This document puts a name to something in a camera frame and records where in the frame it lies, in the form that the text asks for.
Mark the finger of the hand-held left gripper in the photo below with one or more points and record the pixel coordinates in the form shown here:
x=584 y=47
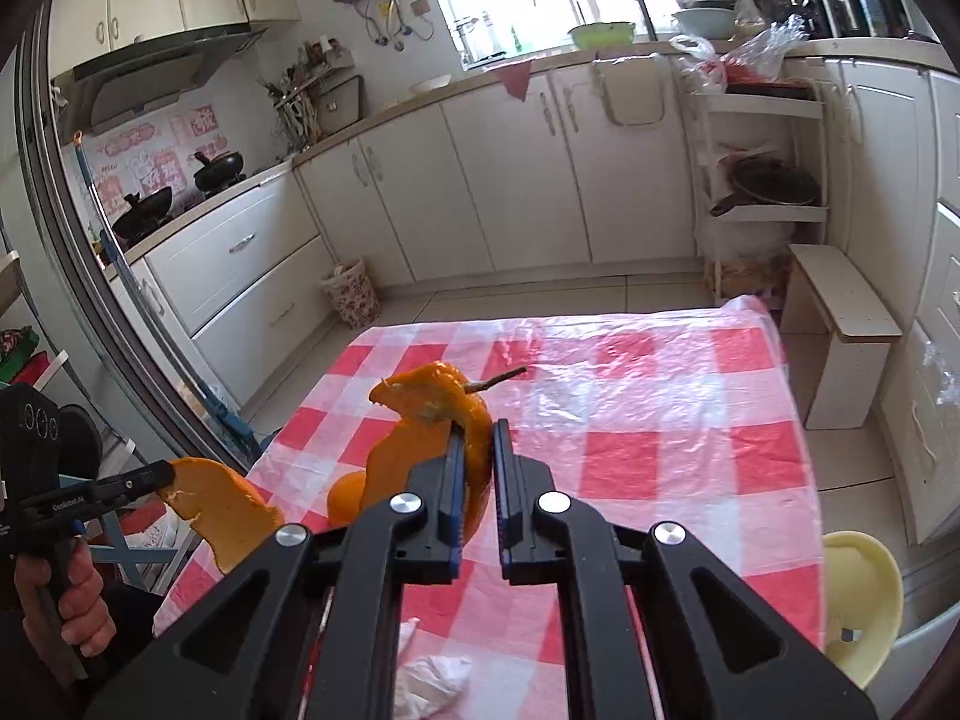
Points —
x=142 y=474
x=127 y=499

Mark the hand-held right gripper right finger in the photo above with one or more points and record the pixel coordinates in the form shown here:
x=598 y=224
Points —
x=506 y=495

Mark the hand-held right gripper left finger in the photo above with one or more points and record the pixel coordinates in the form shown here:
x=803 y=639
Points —
x=454 y=480

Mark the orange peel with stem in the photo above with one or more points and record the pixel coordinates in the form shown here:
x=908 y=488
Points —
x=420 y=427

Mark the peeled orange fruit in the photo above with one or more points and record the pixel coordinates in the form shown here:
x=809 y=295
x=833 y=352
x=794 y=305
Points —
x=346 y=499

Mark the white paper towel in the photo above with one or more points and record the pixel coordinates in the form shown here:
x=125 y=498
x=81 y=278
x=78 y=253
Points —
x=435 y=679

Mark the person's left forearm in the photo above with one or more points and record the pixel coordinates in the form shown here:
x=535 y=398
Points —
x=26 y=679

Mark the person's left hand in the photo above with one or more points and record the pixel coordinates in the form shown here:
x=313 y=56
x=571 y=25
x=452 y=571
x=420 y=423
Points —
x=75 y=615

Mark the red printed shopping bag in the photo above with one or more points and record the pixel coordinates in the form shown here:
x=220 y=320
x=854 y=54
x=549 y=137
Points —
x=154 y=540

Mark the red ridged item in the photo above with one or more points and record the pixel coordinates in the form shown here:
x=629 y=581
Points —
x=30 y=371

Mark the green ridged item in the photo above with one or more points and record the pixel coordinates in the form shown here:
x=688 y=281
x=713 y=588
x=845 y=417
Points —
x=15 y=341

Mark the red checked plastic tablecloth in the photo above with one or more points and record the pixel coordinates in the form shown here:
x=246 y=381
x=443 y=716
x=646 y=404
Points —
x=637 y=465

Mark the floral wastebasket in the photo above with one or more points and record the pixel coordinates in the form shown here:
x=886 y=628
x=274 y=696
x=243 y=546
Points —
x=352 y=296

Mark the white two drawer cabinet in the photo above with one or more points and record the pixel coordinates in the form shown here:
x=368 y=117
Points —
x=240 y=277

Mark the black stove wok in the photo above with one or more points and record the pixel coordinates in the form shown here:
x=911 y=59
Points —
x=221 y=169
x=142 y=214

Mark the white door base cabinets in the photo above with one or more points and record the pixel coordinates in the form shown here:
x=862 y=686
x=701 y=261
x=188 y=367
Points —
x=487 y=180

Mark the pale yellow plastic tub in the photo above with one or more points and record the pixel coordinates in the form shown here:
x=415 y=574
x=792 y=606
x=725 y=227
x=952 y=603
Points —
x=855 y=592

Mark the range hood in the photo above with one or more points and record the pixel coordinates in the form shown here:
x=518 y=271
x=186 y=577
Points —
x=150 y=67

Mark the white step stool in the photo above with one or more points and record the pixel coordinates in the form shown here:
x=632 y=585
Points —
x=847 y=315

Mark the red cloth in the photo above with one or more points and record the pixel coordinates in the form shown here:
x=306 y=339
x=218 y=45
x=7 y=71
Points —
x=514 y=79

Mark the white hanging door rack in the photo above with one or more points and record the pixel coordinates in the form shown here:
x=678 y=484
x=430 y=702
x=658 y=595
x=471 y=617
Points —
x=634 y=90

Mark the green bottle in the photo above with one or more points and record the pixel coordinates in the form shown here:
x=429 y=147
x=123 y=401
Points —
x=514 y=39

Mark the small thin clear bag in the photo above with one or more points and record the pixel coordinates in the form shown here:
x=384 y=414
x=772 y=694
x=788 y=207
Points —
x=941 y=371

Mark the white tiered rack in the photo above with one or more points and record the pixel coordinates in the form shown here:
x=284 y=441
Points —
x=757 y=106

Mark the green basin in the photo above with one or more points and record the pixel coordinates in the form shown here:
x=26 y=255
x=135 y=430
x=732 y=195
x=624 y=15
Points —
x=600 y=34

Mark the white red plastic bag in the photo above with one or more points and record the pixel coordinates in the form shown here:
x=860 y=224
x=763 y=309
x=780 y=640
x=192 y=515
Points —
x=701 y=60

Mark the chrome faucet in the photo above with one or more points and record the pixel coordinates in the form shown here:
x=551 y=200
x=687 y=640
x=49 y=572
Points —
x=579 y=7

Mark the black faucet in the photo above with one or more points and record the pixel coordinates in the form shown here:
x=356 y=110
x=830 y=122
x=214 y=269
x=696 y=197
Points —
x=645 y=19

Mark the teal basin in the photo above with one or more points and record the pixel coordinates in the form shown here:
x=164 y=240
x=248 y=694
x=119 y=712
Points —
x=705 y=21

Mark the large crinkled clear bag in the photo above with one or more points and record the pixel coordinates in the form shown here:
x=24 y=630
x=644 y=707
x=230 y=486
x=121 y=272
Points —
x=765 y=49

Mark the white shelf blue cross frame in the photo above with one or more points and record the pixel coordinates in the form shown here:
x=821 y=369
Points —
x=112 y=549

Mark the grey sliding door frame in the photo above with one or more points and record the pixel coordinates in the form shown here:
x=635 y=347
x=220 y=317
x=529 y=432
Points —
x=52 y=202

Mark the pink wall stickers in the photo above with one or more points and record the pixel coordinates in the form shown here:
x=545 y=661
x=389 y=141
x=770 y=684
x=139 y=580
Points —
x=150 y=157

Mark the wall utensil rack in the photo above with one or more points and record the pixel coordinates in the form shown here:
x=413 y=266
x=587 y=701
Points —
x=315 y=97

